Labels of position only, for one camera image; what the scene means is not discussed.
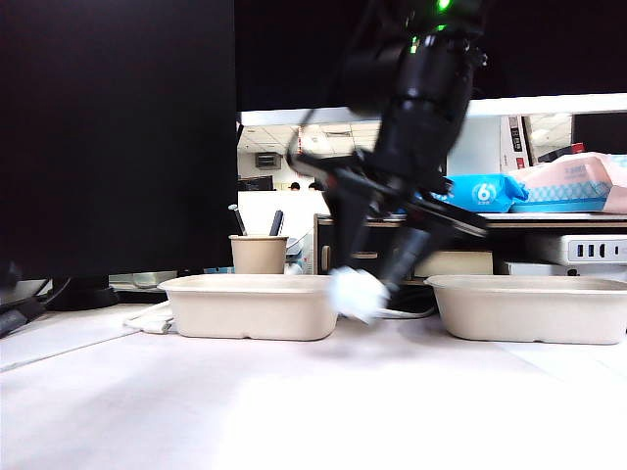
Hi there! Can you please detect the white cable with adapter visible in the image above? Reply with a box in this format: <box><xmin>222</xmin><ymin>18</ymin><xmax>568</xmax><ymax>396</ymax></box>
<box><xmin>121</xmin><ymin>301</ymin><xmax>176</xmax><ymax>337</ymax></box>

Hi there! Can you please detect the blue wet wipes pack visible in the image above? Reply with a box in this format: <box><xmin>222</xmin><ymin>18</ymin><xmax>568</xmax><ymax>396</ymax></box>
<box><xmin>430</xmin><ymin>173</ymin><xmax>530</xmax><ymax>215</ymax></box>

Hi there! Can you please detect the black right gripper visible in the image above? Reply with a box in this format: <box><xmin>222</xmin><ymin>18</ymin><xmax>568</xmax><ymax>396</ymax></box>
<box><xmin>286</xmin><ymin>140</ymin><xmax>491</xmax><ymax>294</ymax></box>

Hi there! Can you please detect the pink tissue pack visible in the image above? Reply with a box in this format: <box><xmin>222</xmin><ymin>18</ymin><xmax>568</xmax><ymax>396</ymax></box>
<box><xmin>508</xmin><ymin>151</ymin><xmax>627</xmax><ymax>215</ymax></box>

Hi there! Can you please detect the beige cardboard box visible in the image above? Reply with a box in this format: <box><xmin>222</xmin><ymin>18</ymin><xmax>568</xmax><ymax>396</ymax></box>
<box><xmin>415</xmin><ymin>250</ymin><xmax>494</xmax><ymax>278</ymax></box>

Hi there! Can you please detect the large black computer monitor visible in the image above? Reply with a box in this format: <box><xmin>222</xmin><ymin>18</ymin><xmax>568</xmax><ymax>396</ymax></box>
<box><xmin>0</xmin><ymin>0</ymin><xmax>239</xmax><ymax>312</ymax></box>

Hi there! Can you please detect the black wooden desk organizer shelf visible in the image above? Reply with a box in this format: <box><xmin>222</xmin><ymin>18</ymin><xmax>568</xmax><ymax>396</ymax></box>
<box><xmin>313</xmin><ymin>212</ymin><xmax>627</xmax><ymax>286</ymax></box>

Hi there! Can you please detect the pale blue round doll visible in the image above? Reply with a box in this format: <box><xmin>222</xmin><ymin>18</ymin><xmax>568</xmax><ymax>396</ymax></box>
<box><xmin>328</xmin><ymin>265</ymin><xmax>392</xmax><ymax>325</ymax></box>

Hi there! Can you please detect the dark grey flat device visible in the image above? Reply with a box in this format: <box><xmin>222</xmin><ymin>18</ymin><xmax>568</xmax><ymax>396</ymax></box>
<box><xmin>0</xmin><ymin>296</ymin><xmax>46</xmax><ymax>339</ymax></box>

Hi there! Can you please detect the white USB hub dock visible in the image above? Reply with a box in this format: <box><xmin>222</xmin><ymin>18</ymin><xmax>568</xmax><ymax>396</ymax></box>
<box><xmin>565</xmin><ymin>234</ymin><xmax>627</xmax><ymax>265</ymax></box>

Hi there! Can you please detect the white table cable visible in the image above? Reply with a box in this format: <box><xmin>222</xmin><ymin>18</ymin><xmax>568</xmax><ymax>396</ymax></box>
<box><xmin>379</xmin><ymin>305</ymin><xmax>437</xmax><ymax>320</ymax></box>

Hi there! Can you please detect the silver-tipped dark pen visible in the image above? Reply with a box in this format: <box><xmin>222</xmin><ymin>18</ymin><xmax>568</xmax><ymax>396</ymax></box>
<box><xmin>227</xmin><ymin>204</ymin><xmax>247</xmax><ymax>238</ymax></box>

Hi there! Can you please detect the white printed poster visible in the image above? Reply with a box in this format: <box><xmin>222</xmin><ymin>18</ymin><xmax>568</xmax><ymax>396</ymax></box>
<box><xmin>500</xmin><ymin>116</ymin><xmax>535</xmax><ymax>172</ymax></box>

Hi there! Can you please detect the brown paper cup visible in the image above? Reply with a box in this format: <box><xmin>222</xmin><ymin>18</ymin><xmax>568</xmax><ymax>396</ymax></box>
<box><xmin>228</xmin><ymin>234</ymin><xmax>290</xmax><ymax>275</ymax></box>

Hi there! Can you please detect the beige pulp paper box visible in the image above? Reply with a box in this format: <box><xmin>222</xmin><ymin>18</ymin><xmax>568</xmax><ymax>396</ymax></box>
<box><xmin>157</xmin><ymin>273</ymin><xmax>340</xmax><ymax>342</ymax></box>
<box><xmin>423</xmin><ymin>274</ymin><xmax>627</xmax><ymax>346</ymax></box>

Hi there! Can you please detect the flat white box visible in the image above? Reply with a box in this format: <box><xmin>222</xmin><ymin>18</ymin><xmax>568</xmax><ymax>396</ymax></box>
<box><xmin>499</xmin><ymin>260</ymin><xmax>627</xmax><ymax>278</ymax></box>

